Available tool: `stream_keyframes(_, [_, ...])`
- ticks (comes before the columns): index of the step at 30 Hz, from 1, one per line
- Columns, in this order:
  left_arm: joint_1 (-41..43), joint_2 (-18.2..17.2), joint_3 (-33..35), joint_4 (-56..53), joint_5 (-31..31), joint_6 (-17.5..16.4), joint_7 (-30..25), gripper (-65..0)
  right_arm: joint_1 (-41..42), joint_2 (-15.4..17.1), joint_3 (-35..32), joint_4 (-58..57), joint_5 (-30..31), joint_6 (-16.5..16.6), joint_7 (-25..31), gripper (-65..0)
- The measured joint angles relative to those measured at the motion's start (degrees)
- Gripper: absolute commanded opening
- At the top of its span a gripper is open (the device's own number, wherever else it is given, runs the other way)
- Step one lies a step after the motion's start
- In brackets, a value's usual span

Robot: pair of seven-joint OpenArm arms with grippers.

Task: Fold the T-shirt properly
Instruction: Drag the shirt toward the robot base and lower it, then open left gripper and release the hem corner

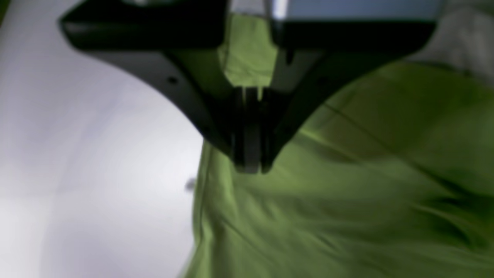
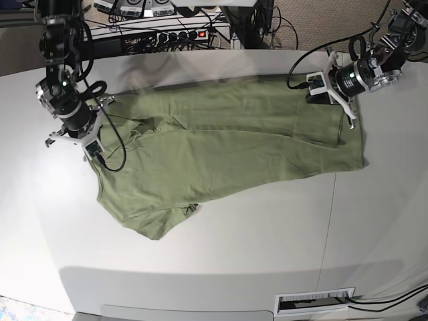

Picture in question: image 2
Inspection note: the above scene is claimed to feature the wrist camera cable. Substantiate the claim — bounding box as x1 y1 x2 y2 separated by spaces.
286 19 382 90
85 80 128 173

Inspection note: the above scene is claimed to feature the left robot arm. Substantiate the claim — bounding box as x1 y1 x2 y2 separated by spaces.
306 1 427 128

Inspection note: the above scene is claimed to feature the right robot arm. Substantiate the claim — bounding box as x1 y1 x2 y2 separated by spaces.
34 1 107 147

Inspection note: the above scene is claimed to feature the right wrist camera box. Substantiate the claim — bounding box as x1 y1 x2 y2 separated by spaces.
83 138 104 160

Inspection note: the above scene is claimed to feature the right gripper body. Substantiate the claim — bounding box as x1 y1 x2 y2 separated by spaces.
48 96 108 146

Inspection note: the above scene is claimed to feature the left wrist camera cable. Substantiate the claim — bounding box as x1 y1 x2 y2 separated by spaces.
286 19 382 90

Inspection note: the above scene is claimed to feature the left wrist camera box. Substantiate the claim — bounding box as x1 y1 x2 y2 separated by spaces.
306 72 327 96

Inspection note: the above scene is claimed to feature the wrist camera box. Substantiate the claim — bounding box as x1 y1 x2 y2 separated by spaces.
83 138 104 160
306 72 327 96

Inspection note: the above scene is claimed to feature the black cable at grommet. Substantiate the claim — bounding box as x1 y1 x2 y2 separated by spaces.
347 284 428 312

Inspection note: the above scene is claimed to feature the table cable grommet slot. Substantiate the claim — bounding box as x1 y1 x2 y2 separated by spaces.
274 287 355 316

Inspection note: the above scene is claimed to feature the white desk frame with cables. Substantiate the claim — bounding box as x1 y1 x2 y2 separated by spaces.
80 0 302 58

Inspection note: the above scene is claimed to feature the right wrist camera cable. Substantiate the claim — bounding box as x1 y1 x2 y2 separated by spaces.
85 80 128 173

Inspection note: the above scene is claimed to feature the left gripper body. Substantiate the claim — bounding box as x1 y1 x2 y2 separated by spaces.
328 53 377 102

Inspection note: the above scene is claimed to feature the black foot pedal left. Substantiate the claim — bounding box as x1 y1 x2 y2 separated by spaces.
93 0 116 13

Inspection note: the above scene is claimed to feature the green T-shirt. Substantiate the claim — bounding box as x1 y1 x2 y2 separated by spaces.
91 79 365 240

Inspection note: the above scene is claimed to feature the black foot pedal middle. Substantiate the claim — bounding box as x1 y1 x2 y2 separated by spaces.
120 6 143 18

